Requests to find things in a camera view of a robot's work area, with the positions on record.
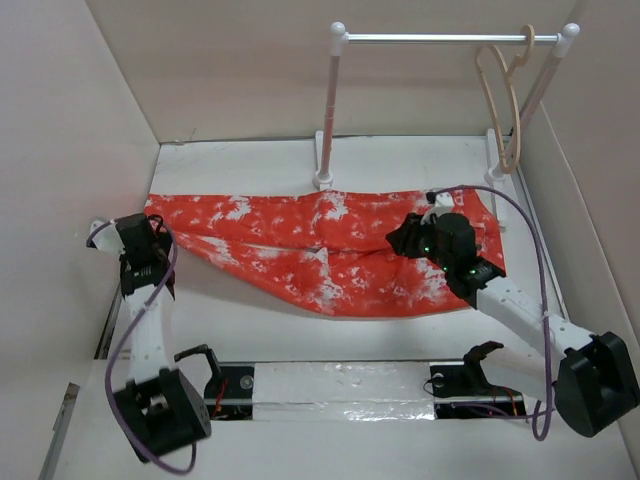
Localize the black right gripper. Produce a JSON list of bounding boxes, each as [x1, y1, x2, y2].
[[387, 212, 453, 272]]

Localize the red white patterned trousers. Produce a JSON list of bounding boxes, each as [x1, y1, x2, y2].
[[143, 187, 507, 319]]

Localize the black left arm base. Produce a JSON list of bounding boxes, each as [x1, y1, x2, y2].
[[174, 344, 255, 421]]

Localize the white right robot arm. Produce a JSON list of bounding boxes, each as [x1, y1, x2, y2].
[[386, 213, 639, 437]]

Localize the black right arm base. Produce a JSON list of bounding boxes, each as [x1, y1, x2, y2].
[[422, 341, 527, 420]]

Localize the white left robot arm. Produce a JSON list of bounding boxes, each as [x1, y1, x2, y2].
[[105, 213, 223, 463]]

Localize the wooden clothes hanger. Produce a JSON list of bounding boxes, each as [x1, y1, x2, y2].
[[474, 24, 538, 175]]

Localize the white clothes rack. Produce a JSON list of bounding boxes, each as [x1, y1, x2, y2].
[[313, 22, 581, 228]]

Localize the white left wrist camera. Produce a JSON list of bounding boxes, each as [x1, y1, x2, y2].
[[86, 219, 124, 256]]

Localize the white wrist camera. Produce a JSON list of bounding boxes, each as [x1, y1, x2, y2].
[[86, 219, 124, 256], [426, 190, 462, 211]]

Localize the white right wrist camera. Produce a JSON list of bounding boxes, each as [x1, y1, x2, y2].
[[426, 190, 462, 211]]

